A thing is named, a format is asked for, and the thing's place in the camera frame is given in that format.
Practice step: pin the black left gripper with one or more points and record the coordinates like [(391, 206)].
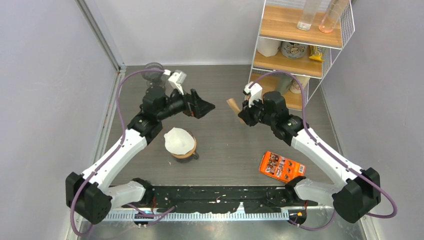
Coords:
[(194, 106)]

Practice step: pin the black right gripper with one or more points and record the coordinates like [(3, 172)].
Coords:
[(246, 113)]

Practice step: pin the brown paper coffee filter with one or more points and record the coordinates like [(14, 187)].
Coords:
[(236, 109)]

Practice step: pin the white paper coffee filter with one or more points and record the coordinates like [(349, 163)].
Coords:
[(174, 133)]

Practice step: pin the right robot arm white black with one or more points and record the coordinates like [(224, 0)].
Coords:
[(353, 192)]

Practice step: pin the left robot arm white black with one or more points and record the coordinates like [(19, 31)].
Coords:
[(90, 193)]

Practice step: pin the grey green bottle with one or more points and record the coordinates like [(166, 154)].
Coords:
[(283, 83)]

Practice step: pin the cream printed cup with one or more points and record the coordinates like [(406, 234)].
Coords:
[(303, 80)]

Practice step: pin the orange snack packet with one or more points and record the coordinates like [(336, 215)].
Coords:
[(280, 168)]

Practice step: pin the yellow snack bag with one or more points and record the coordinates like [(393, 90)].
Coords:
[(316, 53)]

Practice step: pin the pink tinted glass bottle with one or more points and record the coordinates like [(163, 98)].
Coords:
[(332, 15)]

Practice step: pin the clear glass bottle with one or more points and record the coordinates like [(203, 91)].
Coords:
[(309, 11)]

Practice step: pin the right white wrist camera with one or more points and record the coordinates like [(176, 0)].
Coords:
[(253, 91)]

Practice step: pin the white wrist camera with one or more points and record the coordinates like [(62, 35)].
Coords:
[(253, 91), (176, 79)]

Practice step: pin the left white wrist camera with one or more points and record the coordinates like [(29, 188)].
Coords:
[(176, 79)]

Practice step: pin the white wire wooden shelf rack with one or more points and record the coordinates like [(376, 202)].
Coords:
[(295, 61)]

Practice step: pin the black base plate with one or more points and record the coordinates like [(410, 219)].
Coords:
[(220, 199)]

